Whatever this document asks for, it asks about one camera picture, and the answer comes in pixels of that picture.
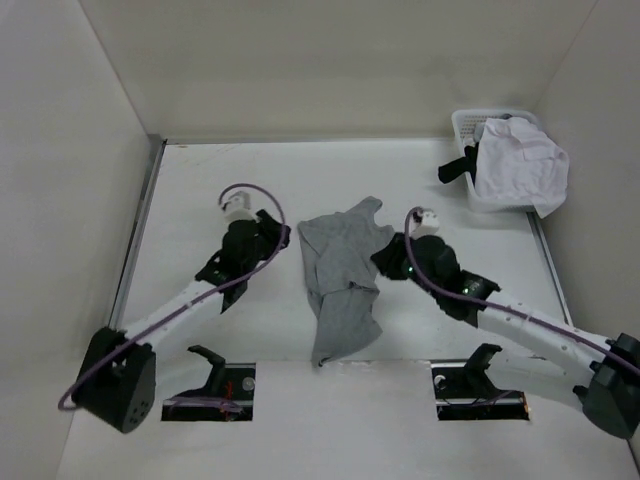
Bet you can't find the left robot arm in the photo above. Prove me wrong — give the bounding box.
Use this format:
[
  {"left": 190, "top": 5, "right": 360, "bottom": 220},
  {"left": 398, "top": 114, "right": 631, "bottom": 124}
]
[{"left": 65, "top": 210, "right": 291, "bottom": 434}]

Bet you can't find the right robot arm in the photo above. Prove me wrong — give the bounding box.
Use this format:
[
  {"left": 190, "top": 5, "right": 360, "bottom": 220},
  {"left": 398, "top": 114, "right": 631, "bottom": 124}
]
[{"left": 371, "top": 233, "right": 639, "bottom": 440}]

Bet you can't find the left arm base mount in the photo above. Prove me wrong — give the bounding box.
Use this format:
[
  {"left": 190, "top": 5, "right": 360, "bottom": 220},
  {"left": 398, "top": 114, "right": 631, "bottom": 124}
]
[{"left": 156, "top": 345, "right": 257, "bottom": 422}]

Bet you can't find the white plastic laundry basket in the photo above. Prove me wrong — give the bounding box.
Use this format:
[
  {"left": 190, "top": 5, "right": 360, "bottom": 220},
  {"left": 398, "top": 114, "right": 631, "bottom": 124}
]
[{"left": 451, "top": 107, "right": 542, "bottom": 213}]

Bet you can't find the black tank top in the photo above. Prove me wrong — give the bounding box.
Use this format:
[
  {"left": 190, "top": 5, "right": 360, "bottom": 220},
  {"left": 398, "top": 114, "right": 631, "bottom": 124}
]
[{"left": 438, "top": 144, "right": 479, "bottom": 184}]

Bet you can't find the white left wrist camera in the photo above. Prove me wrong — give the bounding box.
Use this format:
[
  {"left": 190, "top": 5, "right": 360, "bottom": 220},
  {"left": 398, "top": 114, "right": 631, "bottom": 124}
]
[{"left": 219, "top": 190, "right": 254, "bottom": 224}]

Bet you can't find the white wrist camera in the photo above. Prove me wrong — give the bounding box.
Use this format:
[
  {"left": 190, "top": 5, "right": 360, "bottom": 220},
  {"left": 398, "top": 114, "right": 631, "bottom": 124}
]
[
  {"left": 219, "top": 190, "right": 254, "bottom": 224},
  {"left": 410, "top": 208, "right": 440, "bottom": 239}
]

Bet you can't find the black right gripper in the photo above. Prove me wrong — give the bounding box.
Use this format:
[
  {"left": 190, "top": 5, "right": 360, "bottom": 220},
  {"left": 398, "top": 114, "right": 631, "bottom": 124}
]
[{"left": 369, "top": 233, "right": 441, "bottom": 299}]

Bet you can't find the grey tank top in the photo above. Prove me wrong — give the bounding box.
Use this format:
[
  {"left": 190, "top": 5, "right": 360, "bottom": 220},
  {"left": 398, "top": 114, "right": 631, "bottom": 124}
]
[{"left": 297, "top": 196, "right": 394, "bottom": 368}]

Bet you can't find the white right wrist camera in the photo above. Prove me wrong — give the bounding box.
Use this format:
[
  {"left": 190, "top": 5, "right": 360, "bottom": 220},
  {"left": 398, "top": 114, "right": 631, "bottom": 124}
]
[{"left": 410, "top": 208, "right": 440, "bottom": 239}]

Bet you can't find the white tank top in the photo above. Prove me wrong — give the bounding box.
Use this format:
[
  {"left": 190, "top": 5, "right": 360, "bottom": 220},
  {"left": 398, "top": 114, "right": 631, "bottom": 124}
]
[{"left": 474, "top": 117, "right": 570, "bottom": 218}]

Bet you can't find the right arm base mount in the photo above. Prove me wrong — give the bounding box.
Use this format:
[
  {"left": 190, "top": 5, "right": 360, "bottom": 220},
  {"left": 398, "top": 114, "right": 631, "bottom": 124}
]
[{"left": 431, "top": 344, "right": 530, "bottom": 421}]

